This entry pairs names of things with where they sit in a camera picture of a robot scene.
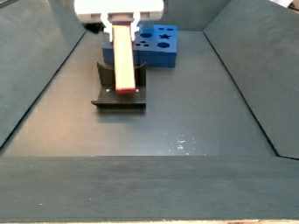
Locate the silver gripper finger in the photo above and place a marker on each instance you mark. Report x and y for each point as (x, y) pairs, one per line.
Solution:
(108, 26)
(133, 25)

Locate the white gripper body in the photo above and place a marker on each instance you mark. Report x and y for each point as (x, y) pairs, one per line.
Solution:
(89, 9)

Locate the black curved fixture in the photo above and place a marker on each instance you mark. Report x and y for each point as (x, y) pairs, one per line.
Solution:
(109, 98)

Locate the red rectangular block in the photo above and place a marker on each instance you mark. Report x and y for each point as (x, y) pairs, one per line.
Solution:
(124, 66)

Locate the blue shape sorter board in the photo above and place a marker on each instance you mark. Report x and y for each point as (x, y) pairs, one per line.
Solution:
(154, 46)

